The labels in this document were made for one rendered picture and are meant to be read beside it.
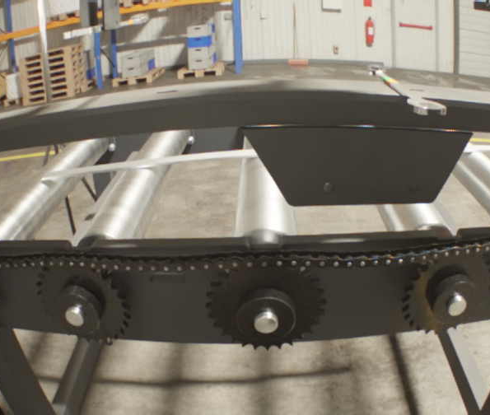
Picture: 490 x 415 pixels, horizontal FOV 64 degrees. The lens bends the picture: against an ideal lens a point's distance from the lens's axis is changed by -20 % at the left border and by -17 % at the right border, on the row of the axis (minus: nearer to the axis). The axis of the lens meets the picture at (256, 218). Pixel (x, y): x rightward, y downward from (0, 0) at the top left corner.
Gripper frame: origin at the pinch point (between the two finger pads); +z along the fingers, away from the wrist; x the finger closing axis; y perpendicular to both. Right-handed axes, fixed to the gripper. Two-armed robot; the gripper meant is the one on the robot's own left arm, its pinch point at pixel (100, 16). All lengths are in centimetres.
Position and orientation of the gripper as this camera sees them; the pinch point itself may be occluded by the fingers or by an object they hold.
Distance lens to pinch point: 53.6
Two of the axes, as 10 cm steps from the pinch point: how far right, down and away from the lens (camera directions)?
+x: 10.0, -0.3, -0.3
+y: -0.1, 4.6, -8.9
